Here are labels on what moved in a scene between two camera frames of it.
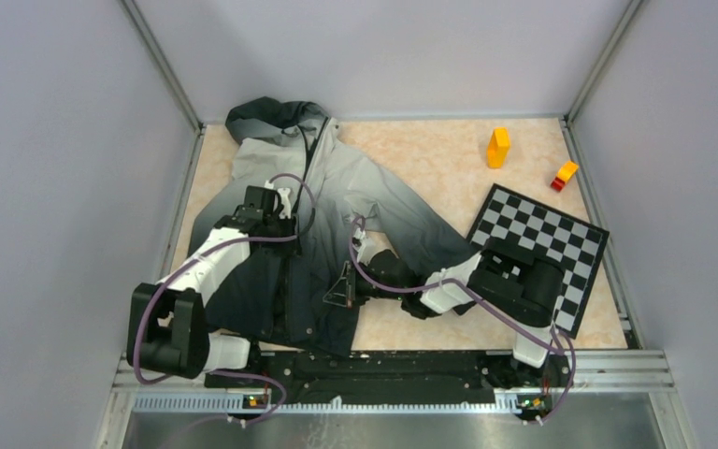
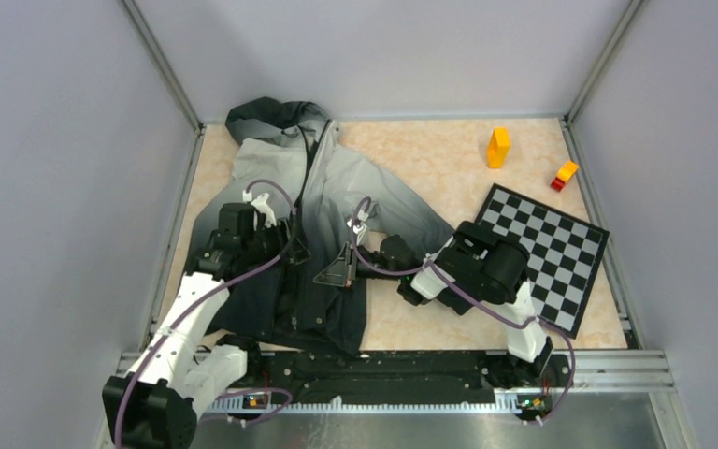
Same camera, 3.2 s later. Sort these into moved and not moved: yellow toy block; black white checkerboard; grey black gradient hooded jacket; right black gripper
Moved: right black gripper
Not moved: grey black gradient hooded jacket; yellow toy block; black white checkerboard
